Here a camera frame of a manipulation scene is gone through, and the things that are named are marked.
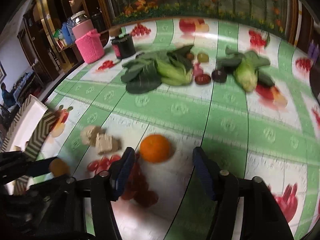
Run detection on red grape tomato bunch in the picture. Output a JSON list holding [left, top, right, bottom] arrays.
[[87, 147, 158, 208]]

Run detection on beige tofu block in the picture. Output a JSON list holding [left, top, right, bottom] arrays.
[[80, 125, 105, 147], [95, 133, 120, 155]]

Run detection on white striped-rim box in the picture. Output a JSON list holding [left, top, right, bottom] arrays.
[[0, 94, 61, 196]]

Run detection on small orange on table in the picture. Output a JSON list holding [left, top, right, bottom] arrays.
[[139, 134, 171, 164]]

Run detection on seated person in blue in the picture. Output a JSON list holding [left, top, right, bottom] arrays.
[[1, 83, 16, 109]]

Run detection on left bok choy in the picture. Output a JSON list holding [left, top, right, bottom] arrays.
[[120, 44, 193, 94]]

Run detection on bok choy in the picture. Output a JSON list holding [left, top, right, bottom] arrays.
[[120, 44, 193, 94], [217, 47, 275, 93]]

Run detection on dark red date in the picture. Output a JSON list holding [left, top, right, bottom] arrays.
[[195, 74, 212, 85]]

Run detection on dark plum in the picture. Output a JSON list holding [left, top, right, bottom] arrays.
[[212, 69, 227, 83]]

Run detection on wooden cabinet counter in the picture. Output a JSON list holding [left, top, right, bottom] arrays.
[[57, 28, 111, 68]]

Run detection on right bok choy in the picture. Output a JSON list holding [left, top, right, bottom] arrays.
[[217, 47, 275, 93]]

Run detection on black pink-label jar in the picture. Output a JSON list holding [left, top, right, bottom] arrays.
[[111, 34, 136, 60]]

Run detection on pink knit-sleeved jar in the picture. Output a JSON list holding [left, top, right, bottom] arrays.
[[71, 10, 105, 63]]

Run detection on green grape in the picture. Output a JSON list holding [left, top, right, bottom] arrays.
[[197, 53, 209, 63]]

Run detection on blue water jug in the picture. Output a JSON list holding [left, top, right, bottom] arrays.
[[61, 22, 73, 46]]

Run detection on purple bottles on shelf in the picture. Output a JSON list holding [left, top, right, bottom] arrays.
[[308, 40, 319, 63]]

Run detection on framed wall painting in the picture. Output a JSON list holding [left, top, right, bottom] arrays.
[[0, 63, 7, 82]]

